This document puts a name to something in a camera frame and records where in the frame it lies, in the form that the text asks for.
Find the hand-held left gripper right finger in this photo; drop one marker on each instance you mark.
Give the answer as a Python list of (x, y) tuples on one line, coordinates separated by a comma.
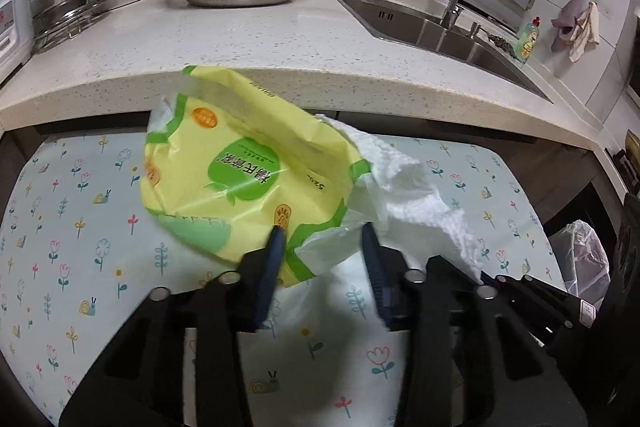
[(376, 267)]

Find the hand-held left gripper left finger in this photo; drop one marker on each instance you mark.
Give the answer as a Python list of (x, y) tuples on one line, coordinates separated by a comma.
[(274, 267)]

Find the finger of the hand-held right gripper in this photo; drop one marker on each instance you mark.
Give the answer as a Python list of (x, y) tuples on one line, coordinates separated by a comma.
[(542, 314), (540, 292)]

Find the trash bin with clear liner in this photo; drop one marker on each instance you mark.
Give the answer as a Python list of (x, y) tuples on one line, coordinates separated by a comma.
[(582, 257)]

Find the white paper towel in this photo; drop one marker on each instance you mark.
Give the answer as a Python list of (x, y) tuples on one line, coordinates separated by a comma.
[(415, 207)]

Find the yellow green tissue packet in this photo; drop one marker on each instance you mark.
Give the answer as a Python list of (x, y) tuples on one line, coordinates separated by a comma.
[(225, 167)]

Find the black gas stove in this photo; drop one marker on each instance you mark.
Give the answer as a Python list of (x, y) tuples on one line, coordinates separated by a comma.
[(617, 169)]

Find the floral tablecloth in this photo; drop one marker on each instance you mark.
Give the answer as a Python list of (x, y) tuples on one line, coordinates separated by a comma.
[(75, 217)]

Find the stainless steel sink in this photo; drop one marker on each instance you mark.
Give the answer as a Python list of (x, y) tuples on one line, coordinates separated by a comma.
[(415, 27)]

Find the green dish soap bottle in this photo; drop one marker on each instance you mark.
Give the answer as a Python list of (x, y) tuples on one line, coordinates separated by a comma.
[(527, 44)]

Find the dark scouring pad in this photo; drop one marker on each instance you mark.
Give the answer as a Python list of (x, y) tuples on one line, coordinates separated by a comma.
[(502, 44)]

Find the sink soap dispenser pump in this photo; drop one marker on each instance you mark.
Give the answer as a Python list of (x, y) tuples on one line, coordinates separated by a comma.
[(475, 31)]

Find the beige hanging cloth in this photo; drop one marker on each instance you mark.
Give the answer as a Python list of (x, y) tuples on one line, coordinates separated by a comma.
[(586, 34)]

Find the purple hanging cloth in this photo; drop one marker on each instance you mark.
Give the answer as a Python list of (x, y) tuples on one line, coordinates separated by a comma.
[(567, 19)]

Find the round metal steamer rack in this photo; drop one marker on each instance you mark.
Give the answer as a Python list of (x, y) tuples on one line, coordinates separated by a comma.
[(65, 24)]

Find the white rice cooker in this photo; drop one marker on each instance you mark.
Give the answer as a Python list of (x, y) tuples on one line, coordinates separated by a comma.
[(12, 27)]

